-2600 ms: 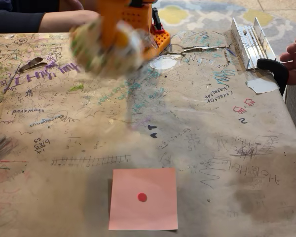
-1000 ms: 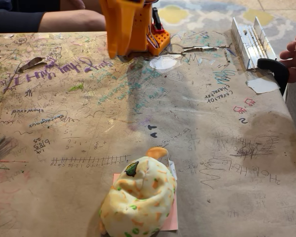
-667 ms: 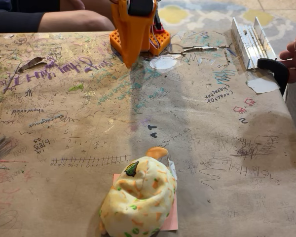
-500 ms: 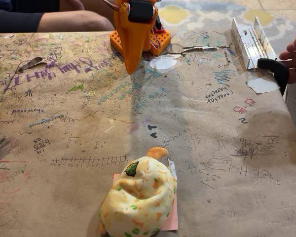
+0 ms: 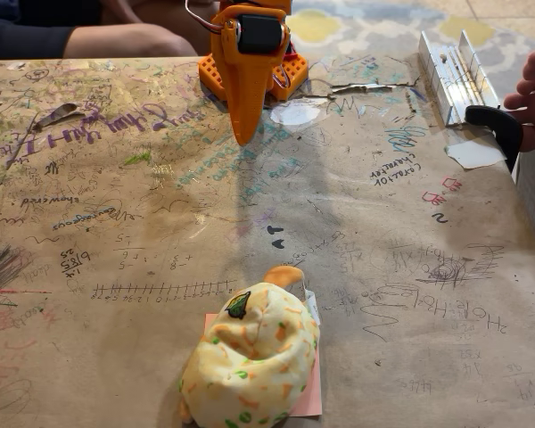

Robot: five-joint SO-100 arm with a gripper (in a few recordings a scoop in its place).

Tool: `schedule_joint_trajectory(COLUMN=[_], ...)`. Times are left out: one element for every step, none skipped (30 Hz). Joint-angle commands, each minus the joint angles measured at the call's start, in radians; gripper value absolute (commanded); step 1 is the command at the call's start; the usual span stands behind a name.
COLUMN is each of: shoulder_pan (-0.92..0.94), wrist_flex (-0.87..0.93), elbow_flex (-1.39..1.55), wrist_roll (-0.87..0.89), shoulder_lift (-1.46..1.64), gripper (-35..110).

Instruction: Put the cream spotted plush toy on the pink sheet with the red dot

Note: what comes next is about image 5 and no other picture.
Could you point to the orange gripper black motor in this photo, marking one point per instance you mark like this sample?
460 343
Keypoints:
246 71

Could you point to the orange white cat plush toy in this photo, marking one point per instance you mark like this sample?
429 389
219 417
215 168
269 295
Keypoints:
254 365

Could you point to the orange waffle robot base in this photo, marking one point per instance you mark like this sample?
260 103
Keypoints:
292 73

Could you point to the grey yellow patterned rug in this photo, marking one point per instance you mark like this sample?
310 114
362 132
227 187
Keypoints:
383 31

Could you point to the scribbled brown paper table cover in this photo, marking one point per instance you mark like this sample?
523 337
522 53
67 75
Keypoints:
116 223

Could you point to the dark navy shorts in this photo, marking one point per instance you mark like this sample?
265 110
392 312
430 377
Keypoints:
22 38

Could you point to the white torn paper piece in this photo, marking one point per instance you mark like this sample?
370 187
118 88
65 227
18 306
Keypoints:
474 155

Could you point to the pink sticky note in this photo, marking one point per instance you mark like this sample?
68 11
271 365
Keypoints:
310 397

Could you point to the aluminium channel rail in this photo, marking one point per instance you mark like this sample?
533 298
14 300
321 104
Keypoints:
455 84

